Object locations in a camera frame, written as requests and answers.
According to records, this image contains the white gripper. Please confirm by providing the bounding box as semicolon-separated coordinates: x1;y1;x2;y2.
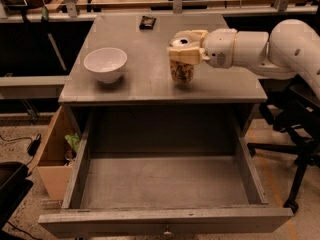
167;29;237;68

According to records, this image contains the orange soda can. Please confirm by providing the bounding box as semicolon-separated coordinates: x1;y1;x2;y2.
169;37;194;83

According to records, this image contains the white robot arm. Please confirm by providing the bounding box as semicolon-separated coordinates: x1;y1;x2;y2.
167;19;320;98

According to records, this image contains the white bowl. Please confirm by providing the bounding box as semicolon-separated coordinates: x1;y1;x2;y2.
83;47;127;84

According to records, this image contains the dark snack packet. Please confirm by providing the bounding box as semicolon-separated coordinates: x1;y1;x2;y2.
139;16;156;30

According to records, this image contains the grey cabinet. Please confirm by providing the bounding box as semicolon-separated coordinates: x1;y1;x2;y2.
59;14;266;156

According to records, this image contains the black office chair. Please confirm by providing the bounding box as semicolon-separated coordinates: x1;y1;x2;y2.
247;77;320;213

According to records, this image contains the open grey drawer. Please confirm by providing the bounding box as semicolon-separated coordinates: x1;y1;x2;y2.
39;110;292;238

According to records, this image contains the green crumpled bag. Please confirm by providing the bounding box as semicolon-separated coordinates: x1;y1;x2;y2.
65;133;80;153

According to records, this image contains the cardboard box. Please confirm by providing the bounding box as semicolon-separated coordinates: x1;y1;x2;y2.
37;107;80;200

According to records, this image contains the black power adapter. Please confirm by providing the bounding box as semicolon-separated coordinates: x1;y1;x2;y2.
27;134;41;156

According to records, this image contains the black bin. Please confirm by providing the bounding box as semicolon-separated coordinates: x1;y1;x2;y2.
0;162;33;229

